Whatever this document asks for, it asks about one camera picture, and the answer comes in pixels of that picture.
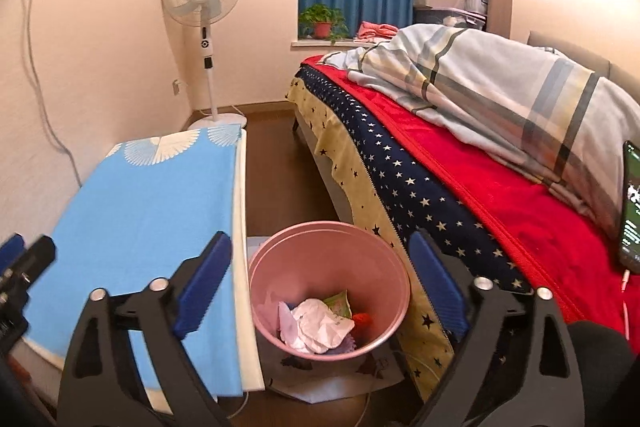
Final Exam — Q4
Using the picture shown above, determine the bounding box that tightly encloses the bed with starry cover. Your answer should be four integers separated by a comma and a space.
301, 54, 640, 353

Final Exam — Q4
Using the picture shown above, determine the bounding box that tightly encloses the pink plastic bin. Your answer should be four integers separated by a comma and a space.
248, 221, 412, 362

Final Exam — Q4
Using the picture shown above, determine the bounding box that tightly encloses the white charging cable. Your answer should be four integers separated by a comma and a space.
620, 269, 633, 340

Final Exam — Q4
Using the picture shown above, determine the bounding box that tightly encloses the black smartphone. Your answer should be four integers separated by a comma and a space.
617, 139, 640, 275

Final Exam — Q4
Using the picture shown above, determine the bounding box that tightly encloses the yellow star bedsheet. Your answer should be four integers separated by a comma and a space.
285, 77, 456, 400

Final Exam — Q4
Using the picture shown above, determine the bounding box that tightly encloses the green panda packet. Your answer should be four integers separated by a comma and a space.
322, 289, 353, 318

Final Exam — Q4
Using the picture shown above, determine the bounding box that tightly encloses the white windowsill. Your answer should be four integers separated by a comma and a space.
291, 38, 361, 48

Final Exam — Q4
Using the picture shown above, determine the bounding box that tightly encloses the potted green plant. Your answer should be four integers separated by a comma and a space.
298, 4, 350, 45

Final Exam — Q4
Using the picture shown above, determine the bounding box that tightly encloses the grey wall cable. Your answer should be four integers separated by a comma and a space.
25, 0, 83, 188

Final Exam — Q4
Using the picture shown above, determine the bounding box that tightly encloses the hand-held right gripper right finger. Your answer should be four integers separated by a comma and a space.
407, 229, 586, 427

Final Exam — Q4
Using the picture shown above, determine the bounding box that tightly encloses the printed paper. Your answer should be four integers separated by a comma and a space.
292, 298, 356, 348

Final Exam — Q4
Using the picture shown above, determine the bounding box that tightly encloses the white table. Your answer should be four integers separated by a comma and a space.
105, 127, 266, 414

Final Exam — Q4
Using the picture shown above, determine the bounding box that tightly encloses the grey headboard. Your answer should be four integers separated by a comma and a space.
527, 29, 640, 92

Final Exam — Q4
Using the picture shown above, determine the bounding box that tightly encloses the plaid quilt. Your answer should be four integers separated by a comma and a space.
320, 24, 640, 248

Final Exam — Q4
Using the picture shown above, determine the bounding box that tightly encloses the pink folded cloth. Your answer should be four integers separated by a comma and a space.
356, 21, 399, 42

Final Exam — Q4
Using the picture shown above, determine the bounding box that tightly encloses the person's dark trouser leg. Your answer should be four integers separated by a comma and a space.
565, 319, 640, 427

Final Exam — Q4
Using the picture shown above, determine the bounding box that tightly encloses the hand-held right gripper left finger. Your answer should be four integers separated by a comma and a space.
56, 231, 234, 427

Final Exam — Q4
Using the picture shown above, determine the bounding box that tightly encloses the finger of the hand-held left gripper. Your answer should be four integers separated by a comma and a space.
0, 233, 26, 270
0, 235, 57, 303

